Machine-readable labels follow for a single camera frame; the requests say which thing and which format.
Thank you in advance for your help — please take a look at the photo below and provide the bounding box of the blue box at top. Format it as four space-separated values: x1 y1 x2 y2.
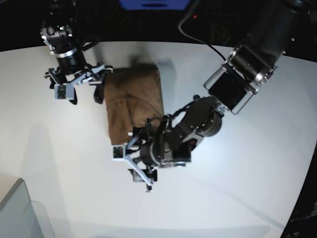
119 0 190 10

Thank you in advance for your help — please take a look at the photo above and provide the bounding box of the brown t-shirt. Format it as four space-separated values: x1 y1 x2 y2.
104 63 164 145

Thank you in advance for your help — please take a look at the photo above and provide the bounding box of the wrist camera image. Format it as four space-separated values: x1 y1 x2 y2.
54 84 67 100
112 145 125 161

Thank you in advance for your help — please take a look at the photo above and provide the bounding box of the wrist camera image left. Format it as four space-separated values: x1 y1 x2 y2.
54 84 67 100

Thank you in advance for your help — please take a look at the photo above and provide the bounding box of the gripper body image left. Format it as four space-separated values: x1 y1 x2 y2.
44 53 113 100

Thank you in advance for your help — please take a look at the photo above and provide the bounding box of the black power strip red light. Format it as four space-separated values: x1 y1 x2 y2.
188 11 212 23

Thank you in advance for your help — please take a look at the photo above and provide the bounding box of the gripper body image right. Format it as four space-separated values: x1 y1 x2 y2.
111 119 174 193

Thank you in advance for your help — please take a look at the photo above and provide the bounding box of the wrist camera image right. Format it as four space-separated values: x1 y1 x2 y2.
112 145 125 161

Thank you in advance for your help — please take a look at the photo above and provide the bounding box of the black cable image right arm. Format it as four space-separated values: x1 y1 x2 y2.
177 0 226 61

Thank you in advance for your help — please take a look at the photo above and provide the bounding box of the translucent plastic bin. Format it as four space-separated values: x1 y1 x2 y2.
0 178 55 238

